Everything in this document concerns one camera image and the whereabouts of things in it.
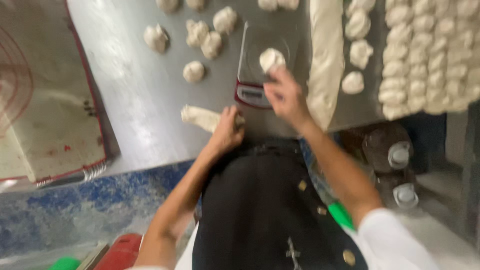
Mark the person's right hand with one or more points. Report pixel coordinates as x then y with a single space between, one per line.
287 98

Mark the person's left hand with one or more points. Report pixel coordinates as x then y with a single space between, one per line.
225 131

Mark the person's right fingers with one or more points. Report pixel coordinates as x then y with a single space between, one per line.
275 77

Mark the person's left fingers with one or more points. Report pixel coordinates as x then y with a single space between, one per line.
237 119

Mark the small weighed dough ball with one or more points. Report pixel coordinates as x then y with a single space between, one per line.
270 58

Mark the torn dough strip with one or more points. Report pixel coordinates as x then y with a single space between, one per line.
200 118

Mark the red kitchen scale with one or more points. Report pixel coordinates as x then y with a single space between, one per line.
258 56

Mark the long dough log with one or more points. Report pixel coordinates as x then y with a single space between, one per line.
325 60

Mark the scattered loose dough lumps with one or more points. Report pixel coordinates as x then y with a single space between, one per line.
210 44

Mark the rough dough piece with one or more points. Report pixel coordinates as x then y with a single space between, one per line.
360 53
357 25
360 4
352 83

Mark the black apron with gold buttons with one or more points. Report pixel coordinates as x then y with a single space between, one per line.
262 210

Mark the brown bottle with white cap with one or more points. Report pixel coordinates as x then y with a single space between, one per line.
403 195
386 148

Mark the metal coil spring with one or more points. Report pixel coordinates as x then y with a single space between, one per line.
94 170

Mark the rows of packed dough portions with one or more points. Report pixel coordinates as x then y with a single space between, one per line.
431 56

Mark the red cylinder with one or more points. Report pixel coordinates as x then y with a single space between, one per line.
120 252

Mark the red-edged baking mat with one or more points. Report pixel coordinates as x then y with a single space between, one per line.
48 93

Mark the green plastic object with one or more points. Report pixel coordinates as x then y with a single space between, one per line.
64 264

